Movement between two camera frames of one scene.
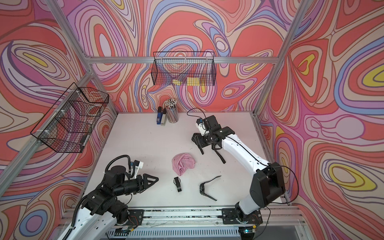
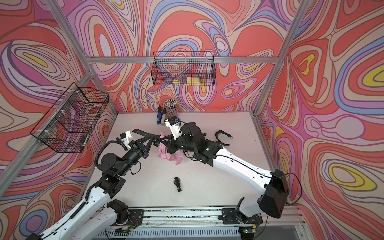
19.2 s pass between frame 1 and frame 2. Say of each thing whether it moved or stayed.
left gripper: moved
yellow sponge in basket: stayed
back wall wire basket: stayed
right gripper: moved
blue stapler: stayed
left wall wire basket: stayed
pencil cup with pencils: stayed
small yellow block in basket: stayed
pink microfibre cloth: moved
